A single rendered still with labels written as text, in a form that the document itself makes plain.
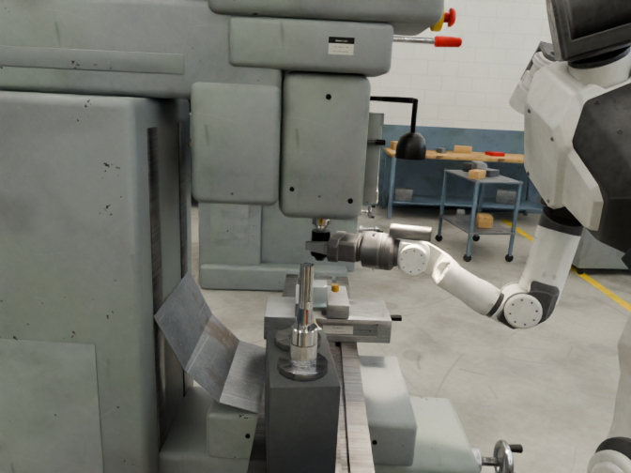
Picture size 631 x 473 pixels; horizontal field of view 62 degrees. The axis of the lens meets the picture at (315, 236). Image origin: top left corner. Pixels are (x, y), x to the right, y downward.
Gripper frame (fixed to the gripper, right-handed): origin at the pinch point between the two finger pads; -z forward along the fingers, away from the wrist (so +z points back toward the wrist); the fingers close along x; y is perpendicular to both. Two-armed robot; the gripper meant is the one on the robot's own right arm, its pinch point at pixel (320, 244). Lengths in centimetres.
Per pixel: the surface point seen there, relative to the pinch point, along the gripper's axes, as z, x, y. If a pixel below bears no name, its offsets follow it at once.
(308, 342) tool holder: 9.4, 41.8, 5.3
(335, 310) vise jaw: 2.8, -8.8, 20.6
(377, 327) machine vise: 14.1, -12.3, 25.2
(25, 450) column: -56, 39, 45
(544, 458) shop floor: 83, -111, 123
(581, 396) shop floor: 111, -176, 123
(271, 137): -7.9, 14.5, -26.4
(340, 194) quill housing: 6.3, 8.7, -14.4
